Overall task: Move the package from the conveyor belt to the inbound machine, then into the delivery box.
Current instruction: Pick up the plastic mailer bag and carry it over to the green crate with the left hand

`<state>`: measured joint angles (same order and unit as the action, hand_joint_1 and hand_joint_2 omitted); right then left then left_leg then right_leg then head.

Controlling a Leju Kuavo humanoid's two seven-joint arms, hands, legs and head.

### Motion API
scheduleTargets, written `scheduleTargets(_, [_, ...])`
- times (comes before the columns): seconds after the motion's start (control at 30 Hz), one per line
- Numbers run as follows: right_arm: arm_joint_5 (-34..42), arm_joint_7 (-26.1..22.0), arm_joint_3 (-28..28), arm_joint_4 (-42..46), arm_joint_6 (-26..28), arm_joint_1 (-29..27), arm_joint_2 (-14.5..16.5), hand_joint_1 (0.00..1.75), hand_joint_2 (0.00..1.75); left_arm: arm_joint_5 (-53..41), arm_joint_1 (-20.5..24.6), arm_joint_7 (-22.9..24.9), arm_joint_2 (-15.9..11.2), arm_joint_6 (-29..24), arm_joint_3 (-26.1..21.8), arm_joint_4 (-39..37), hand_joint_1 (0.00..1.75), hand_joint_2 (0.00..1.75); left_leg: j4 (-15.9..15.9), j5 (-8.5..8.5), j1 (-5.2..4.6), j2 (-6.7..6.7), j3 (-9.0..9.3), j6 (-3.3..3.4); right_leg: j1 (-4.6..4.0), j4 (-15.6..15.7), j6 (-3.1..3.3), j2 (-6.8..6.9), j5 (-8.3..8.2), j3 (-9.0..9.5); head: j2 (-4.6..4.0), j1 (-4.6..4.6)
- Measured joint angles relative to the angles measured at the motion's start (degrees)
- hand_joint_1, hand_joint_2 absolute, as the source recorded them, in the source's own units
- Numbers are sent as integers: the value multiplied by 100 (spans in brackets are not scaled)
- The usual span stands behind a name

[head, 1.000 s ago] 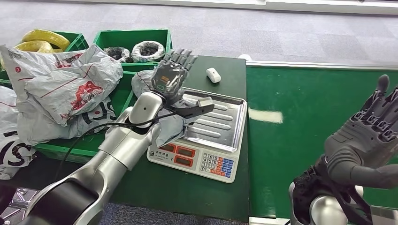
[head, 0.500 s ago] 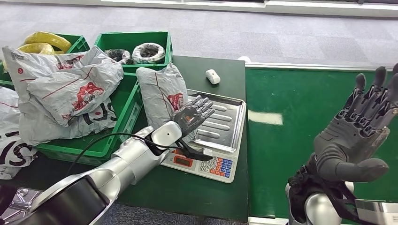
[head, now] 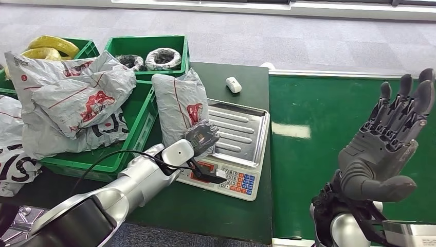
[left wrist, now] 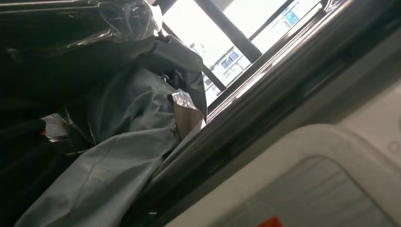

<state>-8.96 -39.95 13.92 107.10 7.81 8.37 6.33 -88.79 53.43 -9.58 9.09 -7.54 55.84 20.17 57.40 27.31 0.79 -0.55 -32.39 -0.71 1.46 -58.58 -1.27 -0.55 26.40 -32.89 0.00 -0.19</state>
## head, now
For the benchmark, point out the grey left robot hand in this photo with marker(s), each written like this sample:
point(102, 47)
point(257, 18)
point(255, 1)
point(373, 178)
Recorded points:
point(201, 137)

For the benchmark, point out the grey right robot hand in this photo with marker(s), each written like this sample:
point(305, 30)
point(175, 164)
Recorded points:
point(378, 160)

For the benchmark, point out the grey package with red print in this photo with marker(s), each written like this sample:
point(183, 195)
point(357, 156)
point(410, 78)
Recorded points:
point(177, 102)

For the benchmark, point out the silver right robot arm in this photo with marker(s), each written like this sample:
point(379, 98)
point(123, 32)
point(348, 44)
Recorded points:
point(340, 228)

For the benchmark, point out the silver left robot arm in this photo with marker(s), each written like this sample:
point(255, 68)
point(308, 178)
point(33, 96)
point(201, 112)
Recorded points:
point(136, 180)

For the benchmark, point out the green conveyor belt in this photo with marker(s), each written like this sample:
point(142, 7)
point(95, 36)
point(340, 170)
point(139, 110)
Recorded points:
point(323, 112)

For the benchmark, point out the white scale with steel tray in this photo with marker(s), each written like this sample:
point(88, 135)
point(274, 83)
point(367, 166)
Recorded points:
point(238, 136)

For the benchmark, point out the small white plastic device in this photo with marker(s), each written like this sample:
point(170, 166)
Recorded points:
point(233, 85)

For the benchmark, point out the large green crate with packages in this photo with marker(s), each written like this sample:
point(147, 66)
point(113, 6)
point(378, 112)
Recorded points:
point(139, 109)

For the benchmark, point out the green crate with wrapped rolls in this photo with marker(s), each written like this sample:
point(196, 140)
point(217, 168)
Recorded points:
point(177, 47)

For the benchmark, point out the grey bag with black letters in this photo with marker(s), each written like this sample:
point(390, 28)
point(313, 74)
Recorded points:
point(105, 131)

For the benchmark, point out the small white round knob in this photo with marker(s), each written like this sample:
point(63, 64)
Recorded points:
point(268, 65)

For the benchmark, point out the grey bag with red cartoon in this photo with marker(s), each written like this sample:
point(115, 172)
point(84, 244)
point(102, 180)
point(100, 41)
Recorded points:
point(78, 105)

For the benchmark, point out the green crate with yellow rolls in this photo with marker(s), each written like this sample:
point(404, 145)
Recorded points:
point(89, 51)

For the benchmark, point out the large crumpled grey mail bag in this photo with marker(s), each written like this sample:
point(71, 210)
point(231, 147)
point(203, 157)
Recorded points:
point(44, 75)

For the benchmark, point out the grey bag with bold lettering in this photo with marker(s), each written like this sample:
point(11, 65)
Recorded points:
point(13, 167)

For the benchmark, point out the chrome chair base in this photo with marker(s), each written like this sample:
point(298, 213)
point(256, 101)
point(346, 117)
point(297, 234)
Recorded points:
point(25, 221)

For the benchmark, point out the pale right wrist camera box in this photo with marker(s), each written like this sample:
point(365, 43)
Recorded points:
point(410, 233)

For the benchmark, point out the silver conveyor side rail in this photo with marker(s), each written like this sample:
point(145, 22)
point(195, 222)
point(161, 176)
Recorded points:
point(340, 74)

